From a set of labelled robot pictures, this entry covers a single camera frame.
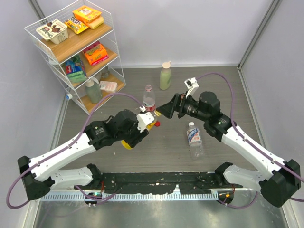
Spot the green lotion bottle beige cap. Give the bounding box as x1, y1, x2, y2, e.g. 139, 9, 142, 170
160, 61, 171, 90

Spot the clear bottle blue white label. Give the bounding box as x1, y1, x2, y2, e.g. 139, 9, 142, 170
186, 122, 205, 160

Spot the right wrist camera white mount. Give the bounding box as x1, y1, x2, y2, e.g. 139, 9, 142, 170
184, 77, 199, 98

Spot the green soap dispenser bottle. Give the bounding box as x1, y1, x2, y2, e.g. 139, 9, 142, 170
85, 79, 102, 104

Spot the orange pink candy box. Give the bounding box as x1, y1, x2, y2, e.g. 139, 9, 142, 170
82, 41, 109, 66

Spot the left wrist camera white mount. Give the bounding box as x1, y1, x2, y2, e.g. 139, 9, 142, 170
136, 105, 154, 132

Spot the yellow sponge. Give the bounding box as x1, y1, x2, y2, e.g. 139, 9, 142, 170
87, 17, 104, 29

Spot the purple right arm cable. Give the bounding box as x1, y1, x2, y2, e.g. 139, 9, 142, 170
196, 72, 304, 209

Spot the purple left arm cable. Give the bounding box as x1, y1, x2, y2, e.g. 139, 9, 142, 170
6, 93, 144, 209

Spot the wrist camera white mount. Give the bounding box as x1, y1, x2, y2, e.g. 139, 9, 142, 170
184, 77, 199, 98
136, 105, 154, 132

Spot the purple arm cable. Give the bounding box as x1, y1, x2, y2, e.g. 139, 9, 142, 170
6, 93, 144, 209
196, 72, 304, 209

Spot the blue green sponge pack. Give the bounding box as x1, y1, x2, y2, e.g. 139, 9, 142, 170
65, 54, 87, 83

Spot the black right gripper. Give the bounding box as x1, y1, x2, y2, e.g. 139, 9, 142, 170
156, 91, 209, 122

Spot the yellow candy bag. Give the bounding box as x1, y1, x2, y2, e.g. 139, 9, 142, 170
64, 17, 88, 34

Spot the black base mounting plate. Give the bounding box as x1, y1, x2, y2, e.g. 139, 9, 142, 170
74, 171, 244, 194

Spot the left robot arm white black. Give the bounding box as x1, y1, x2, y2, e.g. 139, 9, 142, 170
17, 109, 154, 200

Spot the clear bottle red label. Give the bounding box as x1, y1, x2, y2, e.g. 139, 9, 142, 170
143, 85, 156, 112

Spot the white slotted cable duct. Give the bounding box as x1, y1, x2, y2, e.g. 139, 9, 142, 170
40, 191, 219, 202

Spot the yellow juice bottle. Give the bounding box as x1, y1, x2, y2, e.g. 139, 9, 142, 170
121, 111, 160, 150

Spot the clear bottle white cap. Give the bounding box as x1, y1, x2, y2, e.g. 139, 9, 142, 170
65, 93, 73, 100

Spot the yellow bottle cap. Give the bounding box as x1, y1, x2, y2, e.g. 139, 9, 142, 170
154, 111, 161, 116

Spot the white chocolate pudding cup pack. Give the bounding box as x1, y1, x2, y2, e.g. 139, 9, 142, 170
36, 19, 68, 45

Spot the orange cracker box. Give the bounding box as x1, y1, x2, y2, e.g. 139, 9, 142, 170
73, 5, 102, 23

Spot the pink white small packet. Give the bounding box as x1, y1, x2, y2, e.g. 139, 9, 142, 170
99, 81, 118, 93

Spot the white wire shelf rack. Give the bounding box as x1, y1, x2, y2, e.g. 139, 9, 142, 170
24, 0, 126, 115

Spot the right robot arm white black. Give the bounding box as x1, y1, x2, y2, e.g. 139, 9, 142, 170
156, 92, 301, 208

